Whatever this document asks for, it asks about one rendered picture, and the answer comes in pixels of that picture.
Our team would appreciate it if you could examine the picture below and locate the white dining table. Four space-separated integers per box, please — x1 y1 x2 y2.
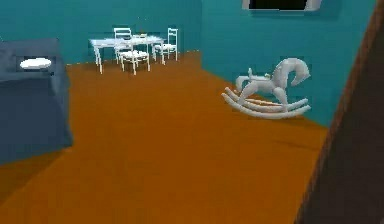
88 35 167 75

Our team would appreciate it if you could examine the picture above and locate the white dining chair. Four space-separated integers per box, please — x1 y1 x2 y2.
118 33 151 76
152 27 179 63
113 27 133 65

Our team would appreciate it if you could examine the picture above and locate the dark brown door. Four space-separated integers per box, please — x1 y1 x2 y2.
293 0 384 224

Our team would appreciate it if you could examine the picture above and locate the white oval pillow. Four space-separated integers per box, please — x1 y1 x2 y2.
19 57 53 71

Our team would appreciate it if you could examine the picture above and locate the blue grey bed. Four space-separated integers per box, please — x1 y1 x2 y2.
0 37 74 166

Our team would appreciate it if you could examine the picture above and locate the white rocking horse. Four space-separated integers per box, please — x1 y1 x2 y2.
220 57 312 121

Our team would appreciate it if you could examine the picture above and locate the white framed window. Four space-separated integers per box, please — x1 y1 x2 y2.
241 0 324 12

